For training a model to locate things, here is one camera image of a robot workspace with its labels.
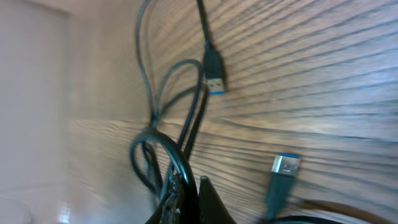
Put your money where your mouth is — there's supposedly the black usb cable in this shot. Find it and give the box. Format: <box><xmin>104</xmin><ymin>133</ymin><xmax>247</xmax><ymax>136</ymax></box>
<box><xmin>129</xmin><ymin>0</ymin><xmax>346</xmax><ymax>224</ymax></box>

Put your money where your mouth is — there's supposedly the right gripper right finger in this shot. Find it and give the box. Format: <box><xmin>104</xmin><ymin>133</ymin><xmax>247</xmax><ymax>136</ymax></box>
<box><xmin>198</xmin><ymin>175</ymin><xmax>236</xmax><ymax>224</ymax></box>

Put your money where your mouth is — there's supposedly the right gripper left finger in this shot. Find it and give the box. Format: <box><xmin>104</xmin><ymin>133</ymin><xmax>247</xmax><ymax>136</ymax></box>
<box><xmin>146</xmin><ymin>174</ymin><xmax>185</xmax><ymax>224</ymax></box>

